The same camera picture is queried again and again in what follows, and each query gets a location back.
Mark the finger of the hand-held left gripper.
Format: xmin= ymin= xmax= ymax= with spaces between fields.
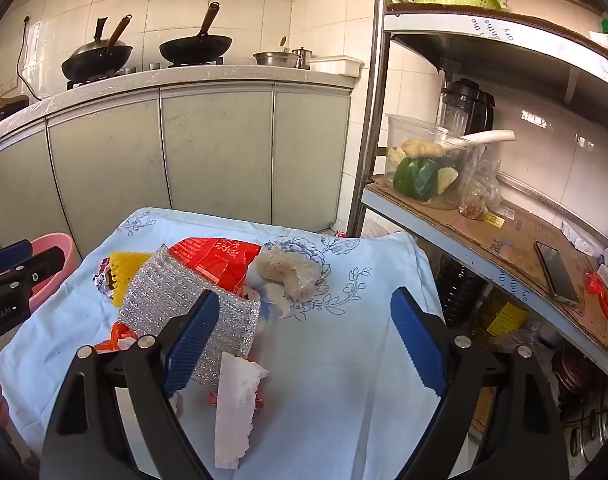
xmin=0 ymin=240 xmax=33 ymax=277
xmin=0 ymin=247 xmax=66 ymax=306

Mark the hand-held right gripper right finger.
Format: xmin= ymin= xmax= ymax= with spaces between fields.
xmin=390 ymin=286 xmax=570 ymax=480

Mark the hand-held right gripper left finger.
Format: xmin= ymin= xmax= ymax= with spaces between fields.
xmin=38 ymin=289 xmax=221 ymax=480

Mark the pink plastic bucket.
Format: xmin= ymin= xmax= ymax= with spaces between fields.
xmin=28 ymin=232 xmax=76 ymax=311

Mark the silver scouring cloth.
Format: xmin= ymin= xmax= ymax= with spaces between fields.
xmin=119 ymin=246 xmax=261 ymax=391

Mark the red silver foil wrapper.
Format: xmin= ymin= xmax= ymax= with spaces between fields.
xmin=93 ymin=256 xmax=116 ymax=298

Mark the orange plastic wrapper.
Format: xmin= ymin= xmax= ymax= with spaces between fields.
xmin=94 ymin=322 xmax=150 ymax=353

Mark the white styrofoam piece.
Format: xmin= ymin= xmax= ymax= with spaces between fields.
xmin=213 ymin=351 xmax=269 ymax=470

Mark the yellow ridged sponge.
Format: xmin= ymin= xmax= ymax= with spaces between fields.
xmin=108 ymin=251 xmax=152 ymax=307

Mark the red snack bag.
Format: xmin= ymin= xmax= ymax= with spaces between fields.
xmin=169 ymin=237 xmax=262 ymax=301

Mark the clear bubble wrap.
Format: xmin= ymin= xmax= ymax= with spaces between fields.
xmin=254 ymin=247 xmax=322 ymax=303

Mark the dark oil bottle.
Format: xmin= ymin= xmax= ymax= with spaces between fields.
xmin=436 ymin=255 xmax=489 ymax=326

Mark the light blue floral cloth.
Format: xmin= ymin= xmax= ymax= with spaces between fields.
xmin=0 ymin=206 xmax=447 ymax=480

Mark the yellow label bottle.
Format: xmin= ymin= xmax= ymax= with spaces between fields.
xmin=471 ymin=285 xmax=532 ymax=348

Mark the brown cardboard sheet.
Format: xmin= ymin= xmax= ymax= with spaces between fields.
xmin=371 ymin=175 xmax=608 ymax=356

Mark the black induction cooker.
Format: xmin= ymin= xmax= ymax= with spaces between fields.
xmin=0 ymin=95 xmax=30 ymax=131

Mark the black smartphone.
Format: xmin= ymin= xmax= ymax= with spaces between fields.
xmin=534 ymin=241 xmax=581 ymax=306

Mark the clear plastic bag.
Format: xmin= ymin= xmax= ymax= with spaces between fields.
xmin=458 ymin=157 xmax=502 ymax=221

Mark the green pepper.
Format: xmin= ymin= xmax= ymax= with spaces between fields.
xmin=394 ymin=156 xmax=441 ymax=201

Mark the orange plastic item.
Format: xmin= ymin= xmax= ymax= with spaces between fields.
xmin=586 ymin=270 xmax=608 ymax=331

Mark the grey kitchen cabinet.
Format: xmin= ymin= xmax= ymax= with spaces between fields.
xmin=0 ymin=67 xmax=355 ymax=261

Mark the ginger root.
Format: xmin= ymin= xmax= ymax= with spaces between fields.
xmin=401 ymin=140 xmax=449 ymax=159

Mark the black wok with lid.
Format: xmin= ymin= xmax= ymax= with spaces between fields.
xmin=61 ymin=15 xmax=135 ymax=82

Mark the clear plastic container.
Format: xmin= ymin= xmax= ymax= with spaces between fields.
xmin=384 ymin=114 xmax=484 ymax=211

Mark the gas stove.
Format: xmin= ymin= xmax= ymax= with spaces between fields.
xmin=66 ymin=55 xmax=225 ymax=88

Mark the black open wok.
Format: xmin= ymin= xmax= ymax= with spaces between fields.
xmin=159 ymin=1 xmax=233 ymax=63

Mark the metal shelf rack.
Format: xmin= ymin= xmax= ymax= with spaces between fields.
xmin=346 ymin=0 xmax=608 ymax=461

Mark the white plastic tray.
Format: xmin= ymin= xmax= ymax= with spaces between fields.
xmin=309 ymin=55 xmax=365 ymax=78

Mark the steel basin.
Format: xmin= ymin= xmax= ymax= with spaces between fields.
xmin=254 ymin=51 xmax=301 ymax=68

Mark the black power cable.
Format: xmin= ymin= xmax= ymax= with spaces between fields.
xmin=16 ymin=15 xmax=42 ymax=101

